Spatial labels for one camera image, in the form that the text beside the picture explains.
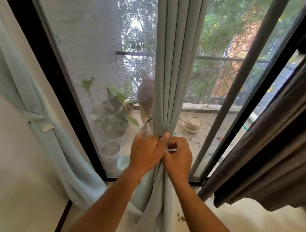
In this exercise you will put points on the person's left hand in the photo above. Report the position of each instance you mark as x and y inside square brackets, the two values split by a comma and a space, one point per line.
[143, 153]

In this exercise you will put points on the person's left thumb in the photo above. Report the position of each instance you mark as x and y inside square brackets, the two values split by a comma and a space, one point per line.
[164, 143]

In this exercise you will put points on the dried brown plant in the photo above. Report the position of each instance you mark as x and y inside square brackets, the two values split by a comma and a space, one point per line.
[146, 93]

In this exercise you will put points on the thin-stemmed green plant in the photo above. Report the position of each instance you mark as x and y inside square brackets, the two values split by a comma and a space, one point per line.
[88, 87]

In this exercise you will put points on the person's right forearm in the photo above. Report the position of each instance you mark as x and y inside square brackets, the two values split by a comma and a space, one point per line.
[196, 208]

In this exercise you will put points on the orange building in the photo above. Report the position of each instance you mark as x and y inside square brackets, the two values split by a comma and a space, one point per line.
[246, 40]

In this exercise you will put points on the white round plant pot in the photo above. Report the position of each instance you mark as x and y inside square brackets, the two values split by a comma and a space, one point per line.
[110, 148]

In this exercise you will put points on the light blue tied curtain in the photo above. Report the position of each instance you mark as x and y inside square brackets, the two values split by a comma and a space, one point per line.
[31, 102]

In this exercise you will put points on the black skirting strip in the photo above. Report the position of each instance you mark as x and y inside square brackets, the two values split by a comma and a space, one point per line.
[63, 216]

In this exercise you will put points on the person's left forearm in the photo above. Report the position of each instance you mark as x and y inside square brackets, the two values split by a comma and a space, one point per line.
[107, 205]

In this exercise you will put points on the grey mesh screen door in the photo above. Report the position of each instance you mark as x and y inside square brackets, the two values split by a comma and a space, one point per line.
[95, 47]

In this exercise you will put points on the metal balcony railing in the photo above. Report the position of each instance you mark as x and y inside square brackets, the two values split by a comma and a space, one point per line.
[215, 71]

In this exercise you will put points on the white curtain tieback hook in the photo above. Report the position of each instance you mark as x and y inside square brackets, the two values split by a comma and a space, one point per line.
[47, 128]

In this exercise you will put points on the grey-blue pleated curtain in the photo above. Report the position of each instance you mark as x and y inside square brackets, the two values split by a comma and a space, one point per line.
[178, 59]

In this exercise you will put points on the white pot on saucer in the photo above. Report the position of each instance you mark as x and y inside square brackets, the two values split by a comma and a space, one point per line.
[192, 125]

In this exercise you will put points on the light blue bowl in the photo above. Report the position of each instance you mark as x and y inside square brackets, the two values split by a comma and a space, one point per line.
[123, 163]

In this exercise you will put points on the black window frame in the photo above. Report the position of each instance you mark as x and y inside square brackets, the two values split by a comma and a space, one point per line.
[51, 71]

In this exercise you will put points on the person's right hand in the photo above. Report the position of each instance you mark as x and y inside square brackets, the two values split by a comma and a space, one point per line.
[179, 162]

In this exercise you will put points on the dark brown curtain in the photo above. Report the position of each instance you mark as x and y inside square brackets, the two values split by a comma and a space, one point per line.
[270, 153]

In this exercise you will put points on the green trees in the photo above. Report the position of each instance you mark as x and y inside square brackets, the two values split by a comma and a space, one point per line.
[222, 24]

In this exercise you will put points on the person's right fingers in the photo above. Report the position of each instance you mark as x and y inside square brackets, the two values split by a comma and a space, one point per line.
[178, 144]

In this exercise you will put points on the green leafy potted plant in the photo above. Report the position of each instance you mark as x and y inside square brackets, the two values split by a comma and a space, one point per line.
[117, 107]

